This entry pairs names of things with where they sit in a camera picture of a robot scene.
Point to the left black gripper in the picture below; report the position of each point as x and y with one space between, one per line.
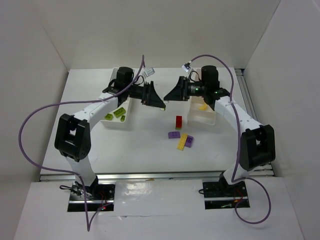
145 92

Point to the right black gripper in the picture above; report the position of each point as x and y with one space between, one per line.
186 89

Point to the red tall lego brick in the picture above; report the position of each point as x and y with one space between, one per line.
178 121

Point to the lime and white lego base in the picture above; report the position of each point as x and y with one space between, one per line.
123 117

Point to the purple lego plate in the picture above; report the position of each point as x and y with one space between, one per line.
174 135

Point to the purple square lego brick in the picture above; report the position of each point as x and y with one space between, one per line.
189 141

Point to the small lime green lego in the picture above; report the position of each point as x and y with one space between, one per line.
109 117

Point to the yellow long lego plate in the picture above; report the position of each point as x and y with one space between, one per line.
182 141

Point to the yellow lego plate piece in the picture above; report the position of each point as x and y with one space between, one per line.
203 107

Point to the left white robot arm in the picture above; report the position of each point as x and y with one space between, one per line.
73 136

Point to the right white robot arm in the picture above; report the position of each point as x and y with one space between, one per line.
221 101

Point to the right white divided container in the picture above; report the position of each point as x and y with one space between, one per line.
198 118

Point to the white divided container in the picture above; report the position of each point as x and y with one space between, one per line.
198 118
119 117

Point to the left white divided container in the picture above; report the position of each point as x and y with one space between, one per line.
119 117

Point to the aluminium front rail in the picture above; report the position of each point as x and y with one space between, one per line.
137 176

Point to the aluminium rail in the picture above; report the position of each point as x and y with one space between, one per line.
137 176
253 117

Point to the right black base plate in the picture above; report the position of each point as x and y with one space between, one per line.
218 197

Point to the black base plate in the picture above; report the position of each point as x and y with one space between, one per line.
218 197
104 197

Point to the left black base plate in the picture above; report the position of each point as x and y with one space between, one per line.
104 197

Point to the aluminium right side rail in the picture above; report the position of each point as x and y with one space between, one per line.
253 117

